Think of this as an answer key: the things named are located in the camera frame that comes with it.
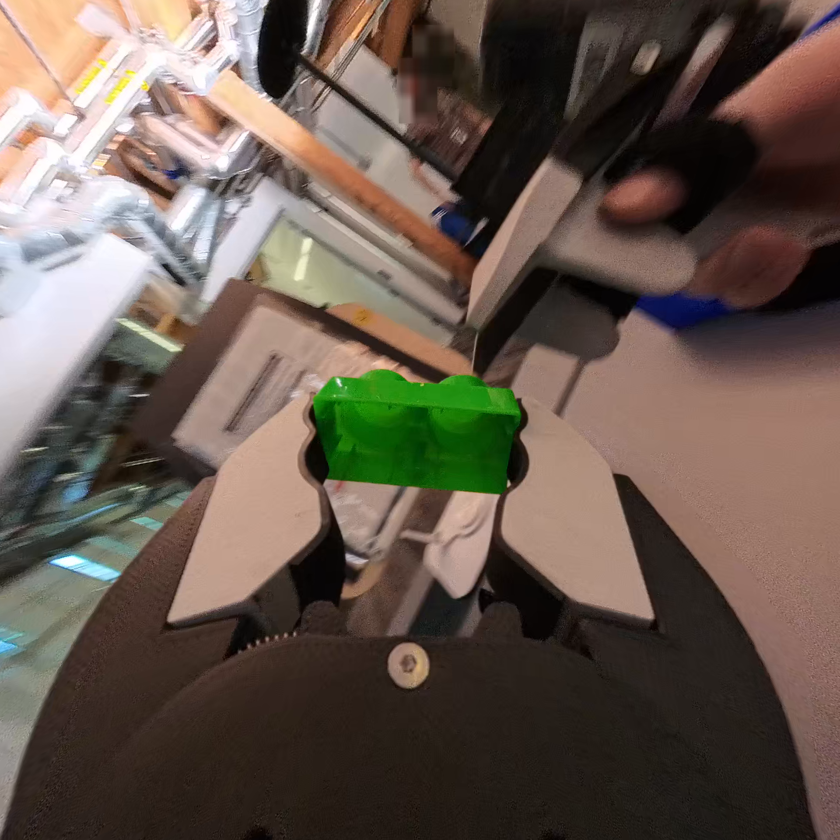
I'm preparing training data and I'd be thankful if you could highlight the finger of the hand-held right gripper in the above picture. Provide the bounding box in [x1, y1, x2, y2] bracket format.
[465, 157, 700, 329]
[476, 276, 621, 414]

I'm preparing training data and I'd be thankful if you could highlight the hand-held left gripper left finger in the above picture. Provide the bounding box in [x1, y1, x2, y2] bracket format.
[166, 394, 332, 627]

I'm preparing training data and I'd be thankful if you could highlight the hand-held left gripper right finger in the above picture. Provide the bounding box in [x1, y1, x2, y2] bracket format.
[495, 397, 657, 627]

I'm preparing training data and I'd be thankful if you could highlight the blue plastic bin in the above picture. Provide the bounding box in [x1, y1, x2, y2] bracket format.
[635, 3, 840, 329]

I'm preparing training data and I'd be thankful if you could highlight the green toy brick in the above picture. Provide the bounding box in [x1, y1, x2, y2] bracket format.
[311, 369, 522, 494]

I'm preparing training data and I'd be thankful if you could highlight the person's right hand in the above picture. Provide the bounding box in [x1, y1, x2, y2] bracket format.
[600, 33, 840, 309]

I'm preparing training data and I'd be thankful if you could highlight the blue fabric bag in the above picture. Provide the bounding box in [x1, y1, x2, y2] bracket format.
[432, 200, 490, 258]

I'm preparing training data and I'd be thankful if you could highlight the black office chair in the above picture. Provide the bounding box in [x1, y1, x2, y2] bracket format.
[453, 0, 578, 221]

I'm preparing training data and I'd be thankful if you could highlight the white tablet stand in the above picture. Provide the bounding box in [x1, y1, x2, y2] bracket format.
[354, 489, 503, 598]

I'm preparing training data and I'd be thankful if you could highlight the black instruction sheet board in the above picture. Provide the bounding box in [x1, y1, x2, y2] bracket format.
[134, 279, 473, 487]

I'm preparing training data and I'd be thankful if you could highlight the wooden support post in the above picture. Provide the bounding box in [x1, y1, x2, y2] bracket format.
[206, 69, 476, 286]

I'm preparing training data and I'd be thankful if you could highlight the silver ventilation duct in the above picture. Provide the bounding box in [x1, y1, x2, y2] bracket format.
[79, 174, 211, 283]

